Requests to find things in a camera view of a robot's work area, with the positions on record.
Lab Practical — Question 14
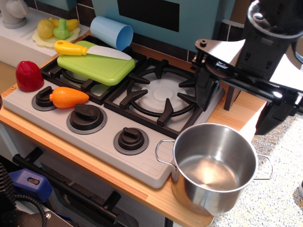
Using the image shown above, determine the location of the blue clamp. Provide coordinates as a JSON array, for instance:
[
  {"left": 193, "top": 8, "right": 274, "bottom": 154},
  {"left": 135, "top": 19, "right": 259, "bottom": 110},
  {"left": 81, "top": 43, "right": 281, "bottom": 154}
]
[{"left": 9, "top": 169, "right": 53, "bottom": 203}]

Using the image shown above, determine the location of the black right burner grate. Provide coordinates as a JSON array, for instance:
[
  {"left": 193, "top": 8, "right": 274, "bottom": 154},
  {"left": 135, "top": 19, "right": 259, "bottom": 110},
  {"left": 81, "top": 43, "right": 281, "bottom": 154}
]
[{"left": 104, "top": 58, "right": 204, "bottom": 139}]

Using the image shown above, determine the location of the dark brown shelf post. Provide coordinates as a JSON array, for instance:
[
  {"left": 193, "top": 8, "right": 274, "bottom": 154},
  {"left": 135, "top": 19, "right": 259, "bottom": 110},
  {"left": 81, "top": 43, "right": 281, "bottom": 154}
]
[{"left": 224, "top": 86, "right": 241, "bottom": 111}]

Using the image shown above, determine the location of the black braided cable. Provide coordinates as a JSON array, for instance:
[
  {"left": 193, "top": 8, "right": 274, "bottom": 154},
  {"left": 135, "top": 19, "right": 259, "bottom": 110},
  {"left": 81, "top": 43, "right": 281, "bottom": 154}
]
[{"left": 14, "top": 193, "right": 52, "bottom": 227}]

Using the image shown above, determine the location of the white toy sink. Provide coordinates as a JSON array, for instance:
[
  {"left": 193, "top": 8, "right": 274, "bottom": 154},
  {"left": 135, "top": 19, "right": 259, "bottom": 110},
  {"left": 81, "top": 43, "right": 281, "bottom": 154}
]
[{"left": 0, "top": 9, "right": 56, "bottom": 67}]

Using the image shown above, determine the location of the black stove knob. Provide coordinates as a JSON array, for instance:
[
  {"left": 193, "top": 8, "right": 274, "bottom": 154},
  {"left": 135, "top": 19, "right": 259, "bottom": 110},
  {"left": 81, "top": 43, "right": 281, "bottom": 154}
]
[
  {"left": 66, "top": 104, "right": 107, "bottom": 135},
  {"left": 113, "top": 127, "right": 149, "bottom": 156},
  {"left": 32, "top": 86, "right": 56, "bottom": 112}
]

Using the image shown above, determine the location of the pale yellow toy plate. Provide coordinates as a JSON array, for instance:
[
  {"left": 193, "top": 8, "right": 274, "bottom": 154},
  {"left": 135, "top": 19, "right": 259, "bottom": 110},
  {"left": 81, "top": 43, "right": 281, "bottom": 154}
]
[{"left": 32, "top": 27, "right": 81, "bottom": 49}]

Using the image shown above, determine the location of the green toy broccoli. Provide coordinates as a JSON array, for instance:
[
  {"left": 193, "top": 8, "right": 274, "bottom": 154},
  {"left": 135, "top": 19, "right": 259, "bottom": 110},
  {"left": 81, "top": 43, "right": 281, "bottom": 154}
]
[{"left": 53, "top": 18, "right": 70, "bottom": 40}]

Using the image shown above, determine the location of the yellow handled toy knife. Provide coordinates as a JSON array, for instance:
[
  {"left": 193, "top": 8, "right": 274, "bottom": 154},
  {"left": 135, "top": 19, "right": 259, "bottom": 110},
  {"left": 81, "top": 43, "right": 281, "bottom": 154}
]
[{"left": 54, "top": 40, "right": 132, "bottom": 61}]

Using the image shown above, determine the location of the grey toy faucet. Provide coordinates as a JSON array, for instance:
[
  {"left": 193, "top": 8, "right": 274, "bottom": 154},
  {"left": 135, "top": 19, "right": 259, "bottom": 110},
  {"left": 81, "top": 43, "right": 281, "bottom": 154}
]
[{"left": 0, "top": 0, "right": 29, "bottom": 29}]

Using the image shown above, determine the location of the black burner grate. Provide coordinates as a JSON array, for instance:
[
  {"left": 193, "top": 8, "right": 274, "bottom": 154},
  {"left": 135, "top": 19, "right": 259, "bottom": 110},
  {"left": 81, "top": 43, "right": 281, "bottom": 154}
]
[
  {"left": 104, "top": 58, "right": 204, "bottom": 139},
  {"left": 41, "top": 47, "right": 147, "bottom": 104}
]

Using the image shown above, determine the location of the black left burner grate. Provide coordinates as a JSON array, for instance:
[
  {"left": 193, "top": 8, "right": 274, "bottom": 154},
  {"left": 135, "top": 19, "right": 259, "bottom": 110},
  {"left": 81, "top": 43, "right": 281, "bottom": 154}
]
[{"left": 41, "top": 47, "right": 147, "bottom": 104}]

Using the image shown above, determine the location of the red toy pepper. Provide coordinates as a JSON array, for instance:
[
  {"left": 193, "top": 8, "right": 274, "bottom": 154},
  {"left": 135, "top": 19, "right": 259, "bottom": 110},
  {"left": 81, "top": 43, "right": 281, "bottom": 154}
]
[{"left": 16, "top": 61, "right": 45, "bottom": 92}]

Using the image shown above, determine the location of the black middle stove knob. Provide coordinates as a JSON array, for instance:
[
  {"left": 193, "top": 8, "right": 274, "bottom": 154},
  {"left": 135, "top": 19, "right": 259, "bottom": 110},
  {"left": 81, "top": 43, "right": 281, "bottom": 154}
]
[{"left": 66, "top": 104, "right": 107, "bottom": 135}]

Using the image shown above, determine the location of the grey toy stove top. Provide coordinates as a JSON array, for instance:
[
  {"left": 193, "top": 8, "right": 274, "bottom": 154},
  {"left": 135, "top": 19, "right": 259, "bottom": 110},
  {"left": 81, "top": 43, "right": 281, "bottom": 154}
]
[{"left": 4, "top": 77, "right": 224, "bottom": 188}]

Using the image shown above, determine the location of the black oven door handle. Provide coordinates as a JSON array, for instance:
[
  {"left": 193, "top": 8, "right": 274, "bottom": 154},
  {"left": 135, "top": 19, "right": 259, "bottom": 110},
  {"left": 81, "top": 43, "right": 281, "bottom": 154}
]
[{"left": 12, "top": 148, "right": 121, "bottom": 225}]

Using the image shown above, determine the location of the yellow toy potato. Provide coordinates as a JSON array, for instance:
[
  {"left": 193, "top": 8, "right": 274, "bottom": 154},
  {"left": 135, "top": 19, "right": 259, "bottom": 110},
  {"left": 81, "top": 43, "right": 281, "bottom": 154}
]
[{"left": 37, "top": 19, "right": 54, "bottom": 38}]

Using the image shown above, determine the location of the stainless steel pot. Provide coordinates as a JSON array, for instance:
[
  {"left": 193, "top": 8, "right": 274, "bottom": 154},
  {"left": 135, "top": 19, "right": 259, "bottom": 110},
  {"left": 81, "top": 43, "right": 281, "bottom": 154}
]
[{"left": 157, "top": 123, "right": 260, "bottom": 216}]

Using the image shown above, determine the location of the black left stove knob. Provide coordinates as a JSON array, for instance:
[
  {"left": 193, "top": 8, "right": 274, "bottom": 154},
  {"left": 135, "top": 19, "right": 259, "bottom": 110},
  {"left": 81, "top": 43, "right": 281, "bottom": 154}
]
[{"left": 32, "top": 86, "right": 56, "bottom": 112}]

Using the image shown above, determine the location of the green plastic cutting board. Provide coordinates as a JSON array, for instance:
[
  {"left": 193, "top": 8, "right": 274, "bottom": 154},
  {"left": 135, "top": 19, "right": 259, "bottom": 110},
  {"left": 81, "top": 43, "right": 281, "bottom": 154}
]
[{"left": 57, "top": 54, "right": 135, "bottom": 86}]

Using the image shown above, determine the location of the black right stove knob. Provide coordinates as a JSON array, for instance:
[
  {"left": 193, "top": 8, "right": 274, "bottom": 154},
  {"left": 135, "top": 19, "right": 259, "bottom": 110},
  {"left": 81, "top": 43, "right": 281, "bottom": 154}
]
[{"left": 113, "top": 127, "right": 149, "bottom": 156}]

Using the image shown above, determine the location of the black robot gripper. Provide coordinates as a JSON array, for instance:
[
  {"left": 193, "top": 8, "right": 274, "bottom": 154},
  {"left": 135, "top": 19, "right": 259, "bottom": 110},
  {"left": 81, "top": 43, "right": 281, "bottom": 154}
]
[{"left": 195, "top": 0, "right": 303, "bottom": 135}]

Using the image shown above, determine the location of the teal toy microwave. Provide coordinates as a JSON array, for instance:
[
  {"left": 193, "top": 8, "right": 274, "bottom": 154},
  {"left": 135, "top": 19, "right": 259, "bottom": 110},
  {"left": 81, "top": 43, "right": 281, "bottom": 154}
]
[{"left": 92, "top": 0, "right": 235, "bottom": 51}]

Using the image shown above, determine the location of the yellow toy banana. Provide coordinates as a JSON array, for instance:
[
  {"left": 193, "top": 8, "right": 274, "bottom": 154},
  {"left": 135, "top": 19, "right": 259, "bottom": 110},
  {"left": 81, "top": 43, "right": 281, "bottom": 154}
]
[{"left": 49, "top": 17, "right": 79, "bottom": 31}]

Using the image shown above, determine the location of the orange toy carrot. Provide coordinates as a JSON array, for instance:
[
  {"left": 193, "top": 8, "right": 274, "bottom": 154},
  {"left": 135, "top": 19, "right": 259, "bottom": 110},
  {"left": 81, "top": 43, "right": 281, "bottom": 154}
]
[{"left": 49, "top": 87, "right": 89, "bottom": 108}]

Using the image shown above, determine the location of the light blue plastic cup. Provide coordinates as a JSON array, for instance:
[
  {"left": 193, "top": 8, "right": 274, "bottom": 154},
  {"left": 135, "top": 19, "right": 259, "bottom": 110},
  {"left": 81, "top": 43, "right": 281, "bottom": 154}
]
[{"left": 90, "top": 16, "right": 134, "bottom": 51}]

